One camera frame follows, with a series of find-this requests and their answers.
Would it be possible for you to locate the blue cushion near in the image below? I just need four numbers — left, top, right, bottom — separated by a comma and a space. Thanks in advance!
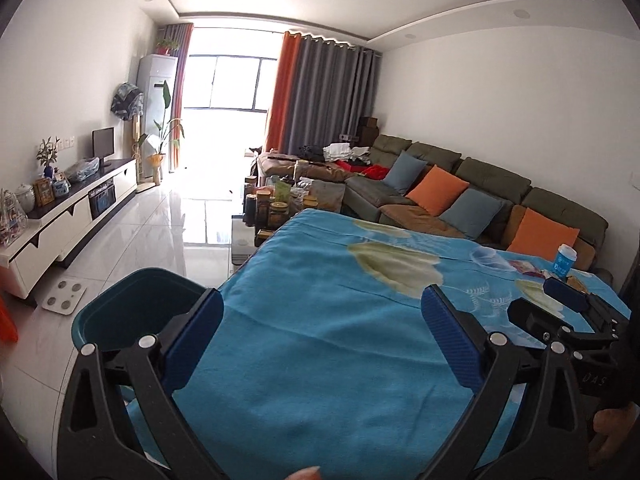
439, 188, 503, 240

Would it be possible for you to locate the orange grey left curtain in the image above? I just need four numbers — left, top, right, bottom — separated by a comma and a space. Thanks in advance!
156, 23, 194, 170

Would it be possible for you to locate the white TV cabinet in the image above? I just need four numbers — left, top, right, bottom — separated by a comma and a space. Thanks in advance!
1, 159, 137, 302

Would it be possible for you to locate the orange cushion far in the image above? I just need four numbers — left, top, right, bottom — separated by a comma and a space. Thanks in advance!
407, 166, 470, 217

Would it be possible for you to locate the teal trash bin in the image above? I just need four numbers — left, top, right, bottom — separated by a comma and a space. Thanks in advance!
70, 266, 208, 401

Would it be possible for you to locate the left hand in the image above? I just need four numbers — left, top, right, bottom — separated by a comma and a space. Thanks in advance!
285, 466, 321, 480

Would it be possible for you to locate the green sectional sofa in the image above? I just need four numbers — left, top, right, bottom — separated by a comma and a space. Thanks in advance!
257, 134, 608, 272

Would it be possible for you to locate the blue lidded coffee cup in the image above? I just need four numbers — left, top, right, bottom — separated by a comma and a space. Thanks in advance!
552, 244, 577, 281

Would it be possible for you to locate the black monitor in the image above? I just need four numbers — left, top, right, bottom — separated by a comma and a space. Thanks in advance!
91, 127, 115, 168

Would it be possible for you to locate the orange grey curtain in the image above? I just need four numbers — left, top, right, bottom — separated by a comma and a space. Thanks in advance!
156, 23, 194, 170
264, 32, 383, 155

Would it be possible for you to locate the right hand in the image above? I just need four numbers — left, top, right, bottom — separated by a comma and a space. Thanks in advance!
589, 403, 639, 465

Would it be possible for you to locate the cluttered coffee table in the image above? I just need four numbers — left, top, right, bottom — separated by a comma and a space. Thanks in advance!
230, 159, 347, 266

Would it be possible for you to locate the blue cushion far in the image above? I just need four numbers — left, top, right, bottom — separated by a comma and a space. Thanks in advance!
382, 151, 426, 195

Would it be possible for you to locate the blue floral tablecloth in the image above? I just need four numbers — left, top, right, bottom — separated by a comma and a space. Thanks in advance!
124, 207, 633, 480

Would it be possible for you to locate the orange grey right curtain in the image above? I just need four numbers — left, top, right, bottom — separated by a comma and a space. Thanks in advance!
264, 32, 383, 155

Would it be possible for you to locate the tall green potted plant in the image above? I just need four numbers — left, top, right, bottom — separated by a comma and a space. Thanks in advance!
140, 77, 184, 185

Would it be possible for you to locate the brown chip packet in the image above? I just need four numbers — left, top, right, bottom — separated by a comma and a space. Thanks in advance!
566, 275, 589, 294

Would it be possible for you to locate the blue cushion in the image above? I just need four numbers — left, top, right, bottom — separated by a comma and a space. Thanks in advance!
382, 151, 426, 195
439, 188, 503, 240

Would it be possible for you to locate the orange cushion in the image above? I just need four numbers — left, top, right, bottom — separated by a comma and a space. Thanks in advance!
407, 166, 470, 217
506, 208, 579, 261

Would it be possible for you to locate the orange cushion near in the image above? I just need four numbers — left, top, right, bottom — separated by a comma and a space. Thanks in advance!
506, 208, 579, 261

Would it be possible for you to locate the red snack packet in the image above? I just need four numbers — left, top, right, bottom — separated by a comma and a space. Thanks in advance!
508, 259, 550, 280

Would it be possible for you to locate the white bathroom scale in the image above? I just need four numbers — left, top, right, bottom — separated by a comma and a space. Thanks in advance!
41, 278, 88, 316

